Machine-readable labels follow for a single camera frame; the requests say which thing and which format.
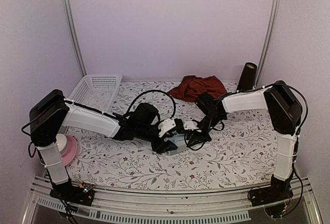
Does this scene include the blue orange patterned towel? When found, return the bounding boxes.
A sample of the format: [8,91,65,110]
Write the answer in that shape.
[165,134,189,155]

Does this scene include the dark red towel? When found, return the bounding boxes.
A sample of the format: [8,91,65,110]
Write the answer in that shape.
[168,75,227,102]

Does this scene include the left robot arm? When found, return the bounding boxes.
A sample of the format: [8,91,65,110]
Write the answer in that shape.
[21,89,177,200]

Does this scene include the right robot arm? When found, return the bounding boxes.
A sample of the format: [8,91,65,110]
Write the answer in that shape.
[184,81,308,201]

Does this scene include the floral tablecloth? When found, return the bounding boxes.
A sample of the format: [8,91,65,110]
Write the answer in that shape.
[61,79,294,191]

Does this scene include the black cylinder cup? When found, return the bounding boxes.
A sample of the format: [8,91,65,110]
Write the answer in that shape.
[237,62,257,91]

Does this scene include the white plastic basket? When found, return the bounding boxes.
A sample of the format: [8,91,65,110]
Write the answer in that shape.
[68,74,122,112]

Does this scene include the pink plate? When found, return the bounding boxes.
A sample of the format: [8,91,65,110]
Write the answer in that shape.
[61,135,78,166]

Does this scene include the white bowl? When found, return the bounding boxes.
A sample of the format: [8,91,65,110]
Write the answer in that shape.
[56,134,68,155]

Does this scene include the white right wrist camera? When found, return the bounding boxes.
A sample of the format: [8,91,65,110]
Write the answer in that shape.
[178,120,201,133]

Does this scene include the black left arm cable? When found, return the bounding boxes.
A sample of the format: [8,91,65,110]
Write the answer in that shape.
[125,89,176,121]

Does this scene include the front aluminium rail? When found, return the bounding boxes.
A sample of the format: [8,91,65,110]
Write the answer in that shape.
[22,177,325,223]

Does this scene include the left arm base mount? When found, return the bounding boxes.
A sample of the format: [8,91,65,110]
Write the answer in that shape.
[49,182,95,206]

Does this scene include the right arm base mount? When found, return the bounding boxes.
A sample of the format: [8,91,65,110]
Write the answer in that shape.
[247,176,293,206]

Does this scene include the right aluminium frame post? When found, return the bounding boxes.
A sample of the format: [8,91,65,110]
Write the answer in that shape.
[255,0,281,86]

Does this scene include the aluminium frame post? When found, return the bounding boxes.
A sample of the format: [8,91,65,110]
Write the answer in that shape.
[62,0,87,77]
[255,0,281,86]

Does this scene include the left aluminium frame post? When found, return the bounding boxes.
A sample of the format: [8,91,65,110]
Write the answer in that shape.
[62,0,87,77]

